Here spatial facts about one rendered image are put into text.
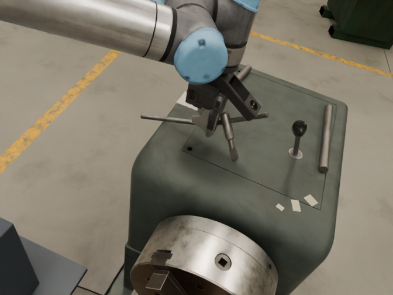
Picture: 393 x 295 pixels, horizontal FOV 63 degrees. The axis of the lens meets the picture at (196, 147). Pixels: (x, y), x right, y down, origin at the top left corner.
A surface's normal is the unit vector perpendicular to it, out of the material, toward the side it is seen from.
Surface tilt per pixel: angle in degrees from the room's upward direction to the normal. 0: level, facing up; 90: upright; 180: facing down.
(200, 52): 91
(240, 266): 18
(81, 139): 0
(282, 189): 0
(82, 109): 0
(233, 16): 79
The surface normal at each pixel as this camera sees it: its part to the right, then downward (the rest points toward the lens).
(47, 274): 0.17, -0.69
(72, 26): 0.15, 0.81
